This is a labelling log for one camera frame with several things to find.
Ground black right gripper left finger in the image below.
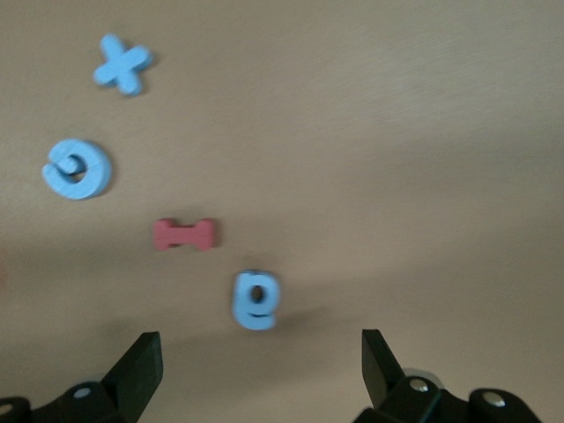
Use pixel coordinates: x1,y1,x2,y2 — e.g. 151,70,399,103
26,330,165,423

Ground blue foam letter G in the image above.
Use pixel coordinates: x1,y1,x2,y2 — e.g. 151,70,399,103
41,138,114,203

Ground brown table cover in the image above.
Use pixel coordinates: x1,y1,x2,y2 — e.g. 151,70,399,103
0,0,564,423

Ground blue foam letter X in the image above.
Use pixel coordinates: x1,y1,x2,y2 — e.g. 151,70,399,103
92,33,153,97

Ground dark red foam letter I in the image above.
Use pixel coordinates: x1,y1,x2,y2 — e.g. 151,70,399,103
152,218,218,253

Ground blue foam letter a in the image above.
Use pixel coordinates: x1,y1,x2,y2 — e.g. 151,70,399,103
231,269,282,331

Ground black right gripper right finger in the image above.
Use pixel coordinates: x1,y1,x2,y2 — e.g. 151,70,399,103
352,329,471,423

